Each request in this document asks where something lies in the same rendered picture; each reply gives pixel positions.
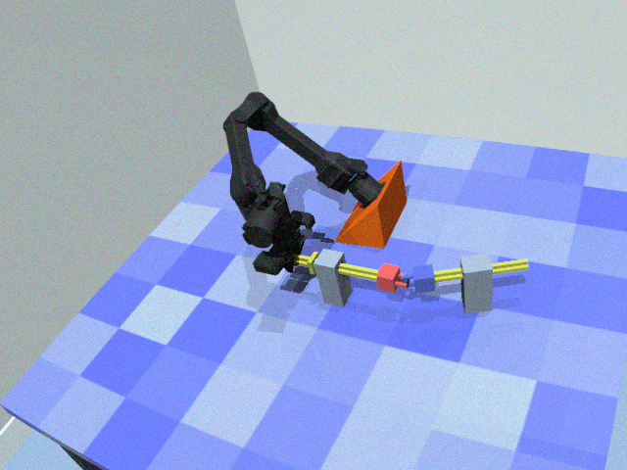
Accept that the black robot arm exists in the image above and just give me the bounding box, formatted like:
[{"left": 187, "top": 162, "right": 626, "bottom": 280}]
[{"left": 223, "top": 92, "right": 386, "bottom": 249}]

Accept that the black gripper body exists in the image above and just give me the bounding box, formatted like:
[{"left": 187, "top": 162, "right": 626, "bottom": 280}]
[{"left": 253, "top": 211, "right": 315, "bottom": 276}]

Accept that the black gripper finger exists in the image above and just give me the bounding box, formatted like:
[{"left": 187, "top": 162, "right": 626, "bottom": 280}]
[
  {"left": 288, "top": 234, "right": 307, "bottom": 255},
  {"left": 284, "top": 253, "right": 294, "bottom": 273}
]

